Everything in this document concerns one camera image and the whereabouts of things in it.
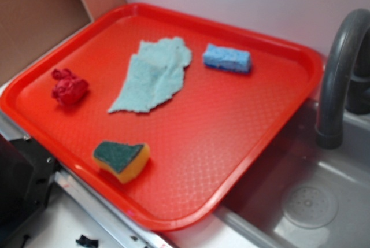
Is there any light blue cloth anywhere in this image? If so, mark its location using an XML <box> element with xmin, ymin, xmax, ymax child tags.
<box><xmin>108</xmin><ymin>36</ymin><xmax>193</xmax><ymax>113</ymax></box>

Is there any grey sink basin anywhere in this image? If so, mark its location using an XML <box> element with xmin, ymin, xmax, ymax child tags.
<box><xmin>213</xmin><ymin>97</ymin><xmax>370</xmax><ymax>248</ymax></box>

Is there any black debris scrap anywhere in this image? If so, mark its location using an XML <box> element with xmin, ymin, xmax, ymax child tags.
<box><xmin>75</xmin><ymin>235</ymin><xmax>99</xmax><ymax>248</ymax></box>

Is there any brown cardboard panel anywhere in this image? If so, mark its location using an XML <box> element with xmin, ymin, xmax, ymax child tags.
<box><xmin>1</xmin><ymin>0</ymin><xmax>90</xmax><ymax>84</ymax></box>

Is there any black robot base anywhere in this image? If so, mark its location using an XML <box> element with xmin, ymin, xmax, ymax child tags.
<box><xmin>1</xmin><ymin>136</ymin><xmax>59</xmax><ymax>247</ymax></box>

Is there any grey faucet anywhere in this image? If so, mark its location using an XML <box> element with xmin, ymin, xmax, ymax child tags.
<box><xmin>316</xmin><ymin>8</ymin><xmax>369</xmax><ymax>149</ymax></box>

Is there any blue sponge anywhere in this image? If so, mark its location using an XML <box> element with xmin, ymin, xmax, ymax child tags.
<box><xmin>202</xmin><ymin>43</ymin><xmax>252</xmax><ymax>74</ymax></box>

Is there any red plastic tray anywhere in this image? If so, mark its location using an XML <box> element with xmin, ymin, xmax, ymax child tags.
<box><xmin>1</xmin><ymin>4</ymin><xmax>323</xmax><ymax>231</ymax></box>

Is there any crumpled red cloth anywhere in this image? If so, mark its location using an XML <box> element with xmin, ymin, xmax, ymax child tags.
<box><xmin>51</xmin><ymin>69</ymin><xmax>89</xmax><ymax>106</ymax></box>

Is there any yellow green scrub sponge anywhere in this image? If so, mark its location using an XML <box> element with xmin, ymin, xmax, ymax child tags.
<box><xmin>93</xmin><ymin>141</ymin><xmax>150</xmax><ymax>184</ymax></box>

